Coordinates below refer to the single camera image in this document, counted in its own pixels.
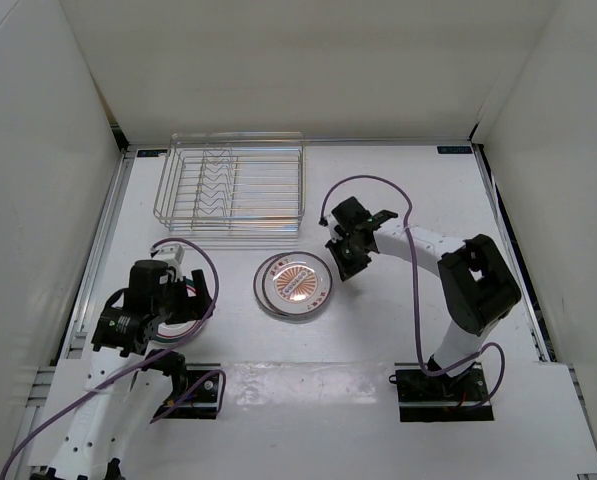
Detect orange sunburst plate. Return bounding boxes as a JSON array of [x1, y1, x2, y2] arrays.
[[252, 254, 289, 319], [253, 250, 334, 321]]

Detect metal wire dish rack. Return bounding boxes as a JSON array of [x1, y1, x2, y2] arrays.
[[153, 132, 306, 236]]

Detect green rimmed white plate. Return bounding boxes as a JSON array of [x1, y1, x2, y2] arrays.
[[151, 321, 200, 345]]

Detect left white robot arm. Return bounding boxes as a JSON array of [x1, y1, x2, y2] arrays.
[[37, 255, 215, 479]]

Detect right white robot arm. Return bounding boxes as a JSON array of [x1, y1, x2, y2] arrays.
[[319, 196, 521, 400]]

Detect blue label right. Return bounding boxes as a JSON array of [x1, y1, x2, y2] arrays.
[[437, 145, 473, 155]]

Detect blue label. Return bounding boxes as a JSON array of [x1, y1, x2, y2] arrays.
[[137, 149, 168, 158], [437, 145, 473, 155]]

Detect blue label left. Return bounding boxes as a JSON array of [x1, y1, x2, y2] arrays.
[[137, 149, 168, 158]]

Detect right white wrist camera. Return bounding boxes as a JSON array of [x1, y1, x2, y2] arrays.
[[319, 213, 345, 243]]

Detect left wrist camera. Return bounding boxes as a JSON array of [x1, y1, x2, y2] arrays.
[[150, 244, 184, 281]]

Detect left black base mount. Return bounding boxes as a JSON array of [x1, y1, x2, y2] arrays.
[[152, 364, 227, 423]]

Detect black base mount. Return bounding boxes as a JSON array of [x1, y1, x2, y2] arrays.
[[152, 364, 227, 423], [389, 363, 494, 423]]

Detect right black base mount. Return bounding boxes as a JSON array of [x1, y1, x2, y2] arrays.
[[389, 363, 494, 423]]

